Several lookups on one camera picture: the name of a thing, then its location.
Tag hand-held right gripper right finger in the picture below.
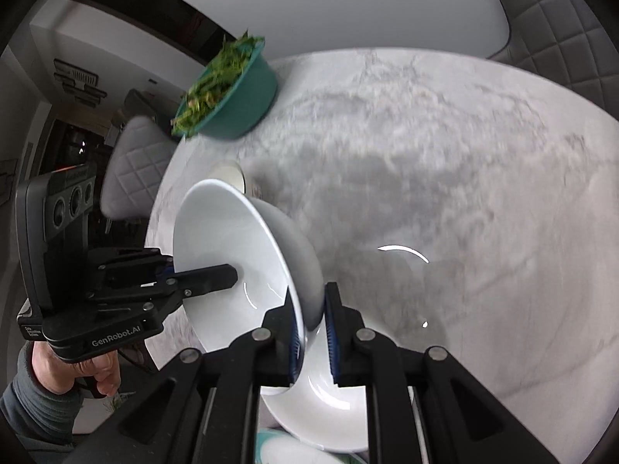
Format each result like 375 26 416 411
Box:
324 281 562 464

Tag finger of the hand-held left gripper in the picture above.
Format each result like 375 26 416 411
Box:
167 264 239 303

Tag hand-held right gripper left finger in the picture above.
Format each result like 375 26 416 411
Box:
63 287 308 464

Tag small white bowl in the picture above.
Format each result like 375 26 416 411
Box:
173 179 324 353

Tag large white bowl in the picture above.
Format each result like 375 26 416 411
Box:
260 321 368 452

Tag teal floral plate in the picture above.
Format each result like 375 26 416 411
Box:
256 428 339 464

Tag person's left forearm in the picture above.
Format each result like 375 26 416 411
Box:
0 343 83 450

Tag person's left hand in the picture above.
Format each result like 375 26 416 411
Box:
31 343 121 398

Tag dark-rimmed cream bowl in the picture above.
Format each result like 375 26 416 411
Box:
208 160 262 199

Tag grey quilted chair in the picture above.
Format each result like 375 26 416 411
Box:
484 0 619 121
99 116 180 220

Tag ceiling lamp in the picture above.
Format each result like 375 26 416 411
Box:
53 58 108 107

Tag teal basin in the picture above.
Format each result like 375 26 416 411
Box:
171 39 279 141

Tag green vegetables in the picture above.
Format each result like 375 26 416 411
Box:
171 31 266 138

